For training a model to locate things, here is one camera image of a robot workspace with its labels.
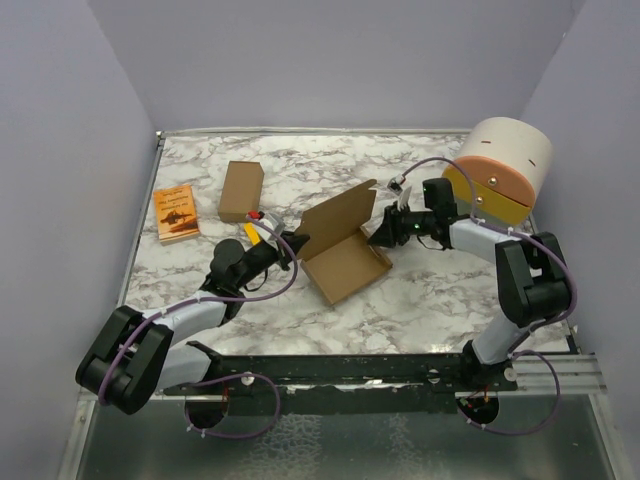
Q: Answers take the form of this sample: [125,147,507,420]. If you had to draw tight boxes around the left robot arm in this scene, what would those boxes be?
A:
[75,231,310,414]

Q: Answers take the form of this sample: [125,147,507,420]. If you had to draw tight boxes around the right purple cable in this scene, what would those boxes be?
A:
[399,157,581,437]

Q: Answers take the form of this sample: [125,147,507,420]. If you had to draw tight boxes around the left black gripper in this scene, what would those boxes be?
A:
[235,230,310,289]

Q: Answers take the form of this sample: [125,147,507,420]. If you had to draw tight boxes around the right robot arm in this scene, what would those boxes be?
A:
[368,177,577,391]

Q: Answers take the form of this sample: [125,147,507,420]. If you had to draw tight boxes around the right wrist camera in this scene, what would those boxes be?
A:
[387,174,412,211]

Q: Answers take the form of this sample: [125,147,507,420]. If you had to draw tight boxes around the orange book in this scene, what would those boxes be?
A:
[153,185,200,245]

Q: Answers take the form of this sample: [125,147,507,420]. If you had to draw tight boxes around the white cylinder with coloured base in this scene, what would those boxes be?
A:
[442,117,553,226]

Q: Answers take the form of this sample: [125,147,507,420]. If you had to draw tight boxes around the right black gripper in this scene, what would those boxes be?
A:
[368,201,435,248]

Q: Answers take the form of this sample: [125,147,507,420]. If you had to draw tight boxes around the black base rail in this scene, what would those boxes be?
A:
[166,352,517,420]

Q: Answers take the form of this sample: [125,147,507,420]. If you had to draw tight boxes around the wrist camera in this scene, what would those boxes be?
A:
[248,211,285,239]
[387,174,412,211]

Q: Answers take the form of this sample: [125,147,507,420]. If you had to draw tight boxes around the brown cardboard box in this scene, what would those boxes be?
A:
[295,179,392,305]

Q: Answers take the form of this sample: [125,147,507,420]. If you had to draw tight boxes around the yellow block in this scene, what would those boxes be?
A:
[244,223,262,246]

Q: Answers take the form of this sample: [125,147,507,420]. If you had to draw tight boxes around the purple cable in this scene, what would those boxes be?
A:
[97,219,301,441]
[399,157,581,437]

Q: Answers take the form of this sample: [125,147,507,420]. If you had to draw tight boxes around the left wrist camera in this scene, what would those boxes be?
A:
[248,211,285,239]

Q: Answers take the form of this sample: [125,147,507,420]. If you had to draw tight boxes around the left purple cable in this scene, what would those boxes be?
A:
[97,219,301,441]

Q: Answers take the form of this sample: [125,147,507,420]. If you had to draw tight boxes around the small folded cardboard box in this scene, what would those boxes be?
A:
[218,161,264,223]

